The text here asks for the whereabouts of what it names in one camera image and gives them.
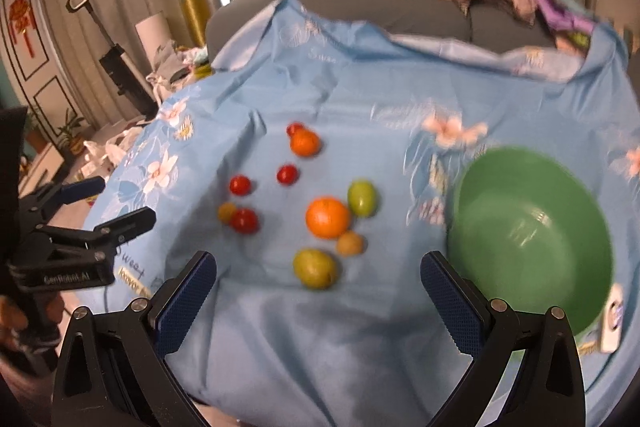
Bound red tomato back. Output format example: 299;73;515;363
286;121;305;138

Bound purple and teal clothes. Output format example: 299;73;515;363
535;0;598;52

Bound large orange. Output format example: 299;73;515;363
305;197;352;239

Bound blue floral cloth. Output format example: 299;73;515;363
79;0;639;426

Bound white portable device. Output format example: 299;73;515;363
600;283;624;353

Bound red chinese knot decoration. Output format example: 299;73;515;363
8;0;37;58

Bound potted plant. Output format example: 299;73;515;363
58;108;85;156

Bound red tomato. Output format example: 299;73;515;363
229;174;252;197
277;164;299;186
286;121;305;138
229;208;259;234

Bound green plastic bowl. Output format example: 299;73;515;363
447;147;614;337

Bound white paper roll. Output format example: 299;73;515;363
134;12;172;67

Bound clutter pile of cloths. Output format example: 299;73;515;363
145;40;213;106

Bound grey sofa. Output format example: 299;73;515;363
206;0;584;66

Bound black upright vacuum cleaner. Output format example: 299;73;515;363
65;0;158;119

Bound small yellow fruit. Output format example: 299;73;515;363
335;231;366;257
217;202;236;225

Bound green yellow fruit front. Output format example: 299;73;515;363
293;248;340;291

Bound person's hand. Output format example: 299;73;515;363
0;294;65;351

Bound small orange back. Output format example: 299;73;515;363
290;128;322;157

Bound small yellow fruit front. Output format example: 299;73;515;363
335;231;366;257

